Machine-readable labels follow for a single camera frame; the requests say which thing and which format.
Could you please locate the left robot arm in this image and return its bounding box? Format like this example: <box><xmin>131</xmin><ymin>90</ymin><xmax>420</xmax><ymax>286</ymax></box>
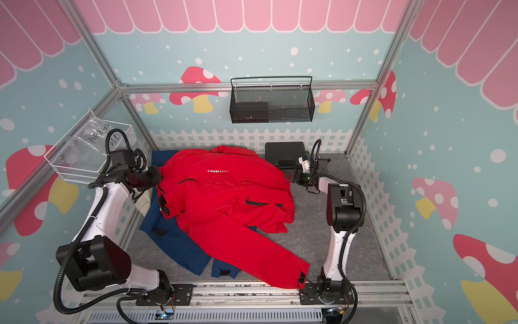
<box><xmin>53</xmin><ymin>148</ymin><xmax>174</xmax><ymax>315</ymax></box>

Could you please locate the cream beige jacket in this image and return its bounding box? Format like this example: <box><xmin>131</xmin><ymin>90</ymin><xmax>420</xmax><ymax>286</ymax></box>
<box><xmin>134</xmin><ymin>189</ymin><xmax>152</xmax><ymax>217</ymax></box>

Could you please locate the black flat case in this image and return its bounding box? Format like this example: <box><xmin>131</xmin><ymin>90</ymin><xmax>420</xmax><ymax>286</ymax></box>
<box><xmin>265</xmin><ymin>142</ymin><xmax>306</xmax><ymax>170</ymax></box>

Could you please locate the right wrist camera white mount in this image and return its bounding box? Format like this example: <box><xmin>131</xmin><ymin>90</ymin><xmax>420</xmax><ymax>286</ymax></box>
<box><xmin>298</xmin><ymin>156</ymin><xmax>315</xmax><ymax>174</ymax></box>

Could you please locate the red jacket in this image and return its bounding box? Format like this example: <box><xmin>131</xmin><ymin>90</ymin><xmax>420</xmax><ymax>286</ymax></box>
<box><xmin>157</xmin><ymin>146</ymin><xmax>310</xmax><ymax>289</ymax></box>

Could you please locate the black wire mesh basket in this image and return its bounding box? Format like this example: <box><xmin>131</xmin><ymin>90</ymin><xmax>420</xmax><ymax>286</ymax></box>
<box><xmin>230</xmin><ymin>76</ymin><xmax>316</xmax><ymax>123</ymax></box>

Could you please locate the navy blue jacket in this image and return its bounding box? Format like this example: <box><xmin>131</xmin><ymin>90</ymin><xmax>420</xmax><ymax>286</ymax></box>
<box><xmin>140</xmin><ymin>150</ymin><xmax>241</xmax><ymax>279</ymax></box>

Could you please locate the clear wire basket with bags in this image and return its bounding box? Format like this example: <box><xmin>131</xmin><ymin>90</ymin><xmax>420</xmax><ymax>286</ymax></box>
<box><xmin>44</xmin><ymin>112</ymin><xmax>136</xmax><ymax>184</ymax></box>

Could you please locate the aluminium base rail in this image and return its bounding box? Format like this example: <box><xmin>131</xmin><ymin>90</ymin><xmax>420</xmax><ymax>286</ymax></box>
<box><xmin>72</xmin><ymin>281</ymin><xmax>419</xmax><ymax>323</ymax></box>

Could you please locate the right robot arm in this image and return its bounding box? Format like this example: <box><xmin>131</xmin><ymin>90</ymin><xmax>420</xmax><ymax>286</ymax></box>
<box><xmin>288</xmin><ymin>156</ymin><xmax>366</xmax><ymax>306</ymax></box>

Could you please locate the black box in basket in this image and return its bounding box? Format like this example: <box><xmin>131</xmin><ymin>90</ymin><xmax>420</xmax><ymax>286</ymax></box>
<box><xmin>230</xmin><ymin>102</ymin><xmax>269</xmax><ymax>124</ymax></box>

